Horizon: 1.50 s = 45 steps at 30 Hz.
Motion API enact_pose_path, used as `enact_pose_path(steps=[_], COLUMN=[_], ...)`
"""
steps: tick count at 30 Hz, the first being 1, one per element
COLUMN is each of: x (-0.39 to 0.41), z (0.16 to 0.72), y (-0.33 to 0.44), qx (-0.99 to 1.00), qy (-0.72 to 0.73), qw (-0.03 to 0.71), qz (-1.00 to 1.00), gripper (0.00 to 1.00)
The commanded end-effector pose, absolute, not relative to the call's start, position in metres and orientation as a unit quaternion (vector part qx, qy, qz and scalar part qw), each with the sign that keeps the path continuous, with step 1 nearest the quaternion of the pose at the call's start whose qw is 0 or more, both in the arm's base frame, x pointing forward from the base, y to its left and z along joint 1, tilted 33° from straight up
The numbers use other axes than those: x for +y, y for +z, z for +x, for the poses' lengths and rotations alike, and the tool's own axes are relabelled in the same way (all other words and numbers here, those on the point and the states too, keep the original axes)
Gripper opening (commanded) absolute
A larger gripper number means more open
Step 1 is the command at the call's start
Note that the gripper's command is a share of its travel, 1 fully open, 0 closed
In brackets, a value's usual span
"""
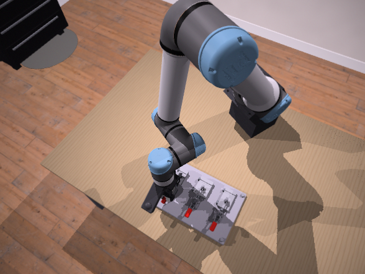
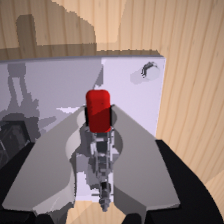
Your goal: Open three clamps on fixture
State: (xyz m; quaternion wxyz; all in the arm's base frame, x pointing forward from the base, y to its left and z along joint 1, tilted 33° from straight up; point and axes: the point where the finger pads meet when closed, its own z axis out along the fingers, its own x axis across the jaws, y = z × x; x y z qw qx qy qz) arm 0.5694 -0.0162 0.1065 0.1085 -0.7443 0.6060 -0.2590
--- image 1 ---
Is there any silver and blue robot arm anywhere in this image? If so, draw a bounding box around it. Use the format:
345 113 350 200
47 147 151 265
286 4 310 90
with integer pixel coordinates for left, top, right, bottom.
141 0 292 214

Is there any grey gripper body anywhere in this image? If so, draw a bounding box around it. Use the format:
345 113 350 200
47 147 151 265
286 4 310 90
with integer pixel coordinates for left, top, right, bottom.
157 171 180 198

